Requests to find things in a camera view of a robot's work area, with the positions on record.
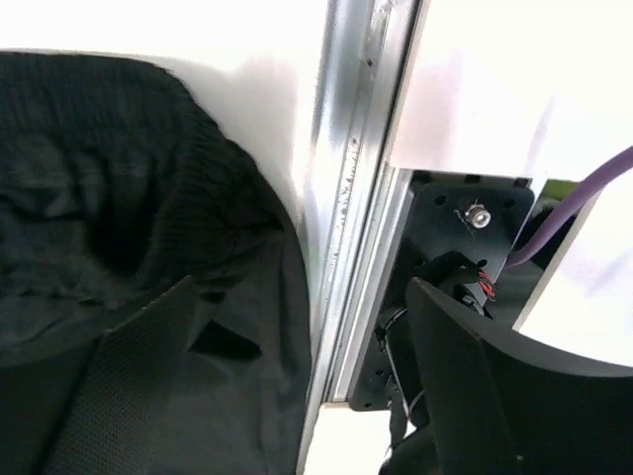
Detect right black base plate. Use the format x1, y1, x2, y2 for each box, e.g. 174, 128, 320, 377
336, 171, 535, 412

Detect aluminium frame rail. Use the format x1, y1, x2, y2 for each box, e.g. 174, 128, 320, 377
296, 1, 422, 474

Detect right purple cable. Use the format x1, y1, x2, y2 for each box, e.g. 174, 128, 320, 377
506, 145, 633, 268

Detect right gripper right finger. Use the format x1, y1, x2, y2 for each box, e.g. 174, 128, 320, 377
407, 278, 632, 474

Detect black trousers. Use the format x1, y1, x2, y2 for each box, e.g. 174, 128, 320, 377
1, 51, 312, 474

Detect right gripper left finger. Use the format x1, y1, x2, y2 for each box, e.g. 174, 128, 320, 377
46, 278, 197, 474

